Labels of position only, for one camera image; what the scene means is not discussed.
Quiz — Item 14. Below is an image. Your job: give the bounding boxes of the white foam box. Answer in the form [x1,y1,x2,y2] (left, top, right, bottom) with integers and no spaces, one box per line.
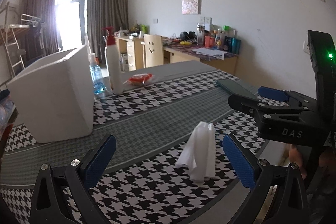
[7,44,95,144]

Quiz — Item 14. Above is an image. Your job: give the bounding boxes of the brown curtain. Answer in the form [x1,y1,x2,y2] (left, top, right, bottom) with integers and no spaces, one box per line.
[21,0,58,56]
[87,0,129,56]

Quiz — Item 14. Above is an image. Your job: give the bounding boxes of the clear blue water bottle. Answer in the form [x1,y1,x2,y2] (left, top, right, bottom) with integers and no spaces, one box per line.
[88,52,107,95]

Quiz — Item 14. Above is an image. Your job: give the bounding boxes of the grey metal bed ladder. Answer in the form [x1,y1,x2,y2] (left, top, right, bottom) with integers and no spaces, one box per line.
[0,2,25,77]

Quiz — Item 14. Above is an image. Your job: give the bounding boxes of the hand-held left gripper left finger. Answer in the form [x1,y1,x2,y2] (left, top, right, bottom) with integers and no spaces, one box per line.
[30,134,117,224]

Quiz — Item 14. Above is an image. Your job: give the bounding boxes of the wooden chair with smiley face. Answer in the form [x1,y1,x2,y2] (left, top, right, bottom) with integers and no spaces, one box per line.
[143,34,164,68]

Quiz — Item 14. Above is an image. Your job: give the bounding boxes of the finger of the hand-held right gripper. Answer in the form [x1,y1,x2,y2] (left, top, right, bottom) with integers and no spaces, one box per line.
[228,93,269,121]
[258,86,311,110]

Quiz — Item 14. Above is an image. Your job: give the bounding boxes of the glass balcony door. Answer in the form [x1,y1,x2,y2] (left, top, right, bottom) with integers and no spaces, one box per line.
[55,0,90,51]

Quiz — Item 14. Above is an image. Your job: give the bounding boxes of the steel thermos bottle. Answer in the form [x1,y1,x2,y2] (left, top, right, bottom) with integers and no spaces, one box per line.
[197,23,205,46]

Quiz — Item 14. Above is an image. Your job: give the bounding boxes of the white bottle with red pump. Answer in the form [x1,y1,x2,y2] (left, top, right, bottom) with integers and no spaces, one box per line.
[102,27,124,95]

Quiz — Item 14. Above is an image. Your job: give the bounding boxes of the white cloth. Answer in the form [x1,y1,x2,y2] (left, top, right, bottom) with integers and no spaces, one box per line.
[175,121,216,182]

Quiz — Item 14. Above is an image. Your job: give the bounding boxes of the teal bottle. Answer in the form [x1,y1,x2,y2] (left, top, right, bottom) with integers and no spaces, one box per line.
[228,38,241,54]

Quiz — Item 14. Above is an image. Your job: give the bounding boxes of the pink wall picture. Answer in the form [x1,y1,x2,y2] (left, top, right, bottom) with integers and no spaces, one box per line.
[182,0,199,14]

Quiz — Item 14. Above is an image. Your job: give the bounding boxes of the houndstooth tablecloth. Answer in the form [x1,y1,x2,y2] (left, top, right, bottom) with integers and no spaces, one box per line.
[0,61,292,224]

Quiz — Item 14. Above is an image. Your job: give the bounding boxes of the person's right hand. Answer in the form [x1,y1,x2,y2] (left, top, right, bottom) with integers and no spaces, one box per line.
[289,145,336,181]

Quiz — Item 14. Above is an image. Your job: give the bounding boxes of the wooden desk with patterned top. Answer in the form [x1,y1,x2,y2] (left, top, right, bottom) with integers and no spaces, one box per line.
[163,42,238,75]

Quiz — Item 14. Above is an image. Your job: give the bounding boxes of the red packet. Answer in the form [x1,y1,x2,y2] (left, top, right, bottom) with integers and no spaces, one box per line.
[129,73,153,86]

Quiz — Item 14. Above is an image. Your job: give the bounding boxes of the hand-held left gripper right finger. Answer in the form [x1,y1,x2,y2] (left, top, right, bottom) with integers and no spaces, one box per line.
[223,133,310,224]

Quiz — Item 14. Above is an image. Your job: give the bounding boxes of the dark hanging clothes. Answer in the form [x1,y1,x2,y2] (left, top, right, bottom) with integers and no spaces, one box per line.
[28,21,44,39]

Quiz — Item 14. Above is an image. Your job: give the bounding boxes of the black headphones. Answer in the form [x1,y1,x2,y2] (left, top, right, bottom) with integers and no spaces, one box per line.
[180,31,196,42]

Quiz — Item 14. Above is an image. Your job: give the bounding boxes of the white papers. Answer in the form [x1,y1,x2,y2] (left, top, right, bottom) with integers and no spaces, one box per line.
[192,48,225,60]

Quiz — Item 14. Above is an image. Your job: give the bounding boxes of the metal bunk bed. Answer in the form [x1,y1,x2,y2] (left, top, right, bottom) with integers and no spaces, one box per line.
[0,13,48,77]

